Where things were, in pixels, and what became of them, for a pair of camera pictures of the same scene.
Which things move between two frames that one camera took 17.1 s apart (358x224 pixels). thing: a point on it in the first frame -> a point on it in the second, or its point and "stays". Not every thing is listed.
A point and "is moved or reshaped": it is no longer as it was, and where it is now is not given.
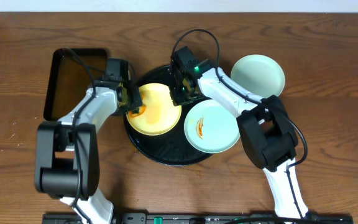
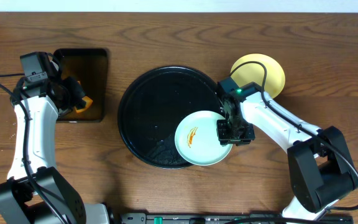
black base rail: x=201 y=218 stays
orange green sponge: x=142 y=109 is moved or reshaped
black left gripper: x=134 y=99 -> x=74 y=93
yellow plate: x=160 y=116 -> x=254 y=73
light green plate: x=210 y=128 is moved or reshaped
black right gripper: x=177 y=99 -> x=224 y=137
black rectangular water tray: x=72 y=71 stays
